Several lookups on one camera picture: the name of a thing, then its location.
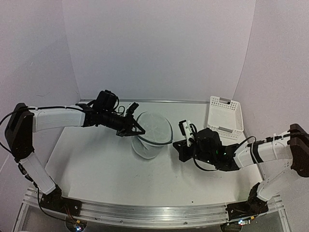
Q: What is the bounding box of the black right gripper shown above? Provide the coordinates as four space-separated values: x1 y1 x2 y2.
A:
174 139 216 165

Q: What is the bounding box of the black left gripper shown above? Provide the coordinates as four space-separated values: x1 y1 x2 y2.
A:
101 110 145 137

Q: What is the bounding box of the white mesh laundry bag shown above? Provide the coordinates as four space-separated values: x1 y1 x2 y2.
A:
131 112 173 160

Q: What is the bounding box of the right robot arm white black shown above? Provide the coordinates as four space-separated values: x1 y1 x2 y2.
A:
173 120 309 214

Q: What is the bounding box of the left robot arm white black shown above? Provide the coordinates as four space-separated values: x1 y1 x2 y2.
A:
4 90 145 211

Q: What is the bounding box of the white plastic basket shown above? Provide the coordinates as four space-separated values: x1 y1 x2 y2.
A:
207 96 244 140

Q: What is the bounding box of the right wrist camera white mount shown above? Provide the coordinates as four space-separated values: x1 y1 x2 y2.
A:
179 120 195 147

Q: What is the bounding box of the aluminium table front rail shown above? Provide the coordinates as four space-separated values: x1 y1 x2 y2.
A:
23 188 283 229

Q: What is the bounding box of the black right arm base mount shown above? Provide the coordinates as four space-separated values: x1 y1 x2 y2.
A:
226 183 268 221

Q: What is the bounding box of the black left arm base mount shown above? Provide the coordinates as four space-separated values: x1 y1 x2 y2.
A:
34 180 82 217

